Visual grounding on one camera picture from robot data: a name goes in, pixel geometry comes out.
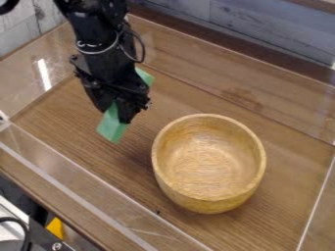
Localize yellow black device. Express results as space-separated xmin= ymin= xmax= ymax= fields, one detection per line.
xmin=25 ymin=217 xmax=84 ymax=251

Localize brown wooden bowl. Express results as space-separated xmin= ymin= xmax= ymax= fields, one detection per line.
xmin=150 ymin=114 xmax=266 ymax=215

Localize black cable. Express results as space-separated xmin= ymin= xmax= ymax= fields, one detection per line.
xmin=0 ymin=217 xmax=32 ymax=251

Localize green rectangular block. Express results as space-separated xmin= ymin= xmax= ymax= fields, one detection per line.
xmin=97 ymin=68 xmax=154 ymax=143

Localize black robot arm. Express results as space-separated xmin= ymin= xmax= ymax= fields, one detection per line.
xmin=52 ymin=0 xmax=150 ymax=124

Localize clear acrylic enclosure walls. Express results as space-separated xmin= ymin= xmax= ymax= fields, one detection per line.
xmin=0 ymin=14 xmax=335 ymax=251

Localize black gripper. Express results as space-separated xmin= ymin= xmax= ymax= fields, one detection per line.
xmin=69 ymin=42 xmax=150 ymax=124

